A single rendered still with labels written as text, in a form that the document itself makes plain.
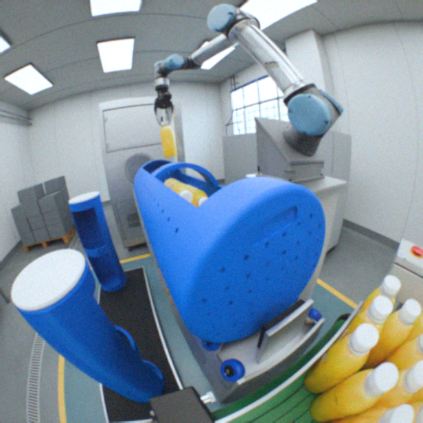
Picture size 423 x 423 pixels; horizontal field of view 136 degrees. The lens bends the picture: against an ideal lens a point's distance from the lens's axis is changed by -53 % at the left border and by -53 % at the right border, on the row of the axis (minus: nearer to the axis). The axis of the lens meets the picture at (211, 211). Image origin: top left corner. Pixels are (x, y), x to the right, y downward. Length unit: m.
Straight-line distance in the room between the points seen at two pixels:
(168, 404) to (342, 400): 0.22
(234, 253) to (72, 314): 0.42
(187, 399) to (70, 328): 0.34
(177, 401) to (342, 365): 0.22
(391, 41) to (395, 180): 2.06
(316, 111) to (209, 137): 5.33
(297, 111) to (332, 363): 0.52
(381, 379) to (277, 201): 0.25
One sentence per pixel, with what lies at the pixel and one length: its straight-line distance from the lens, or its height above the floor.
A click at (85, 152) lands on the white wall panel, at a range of 5.38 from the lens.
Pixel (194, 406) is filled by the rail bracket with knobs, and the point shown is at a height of 1.00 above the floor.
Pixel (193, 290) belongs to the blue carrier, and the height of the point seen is 1.14.
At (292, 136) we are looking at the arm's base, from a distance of 0.67.
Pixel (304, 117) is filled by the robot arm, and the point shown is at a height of 1.35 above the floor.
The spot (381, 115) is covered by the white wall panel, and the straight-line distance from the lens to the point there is 3.00.
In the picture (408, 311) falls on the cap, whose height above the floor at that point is 1.08.
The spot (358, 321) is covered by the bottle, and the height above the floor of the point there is 1.04.
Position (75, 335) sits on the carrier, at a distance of 0.54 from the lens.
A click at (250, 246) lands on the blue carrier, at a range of 0.20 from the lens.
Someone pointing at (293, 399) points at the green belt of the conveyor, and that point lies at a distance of 0.40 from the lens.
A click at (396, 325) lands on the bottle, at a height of 1.05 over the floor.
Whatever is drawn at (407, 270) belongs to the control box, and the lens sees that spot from 0.45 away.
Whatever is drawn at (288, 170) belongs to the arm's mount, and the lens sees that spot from 0.61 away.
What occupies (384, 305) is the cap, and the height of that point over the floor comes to 1.08.
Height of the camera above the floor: 1.28
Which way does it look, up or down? 21 degrees down
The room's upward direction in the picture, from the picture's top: 4 degrees counter-clockwise
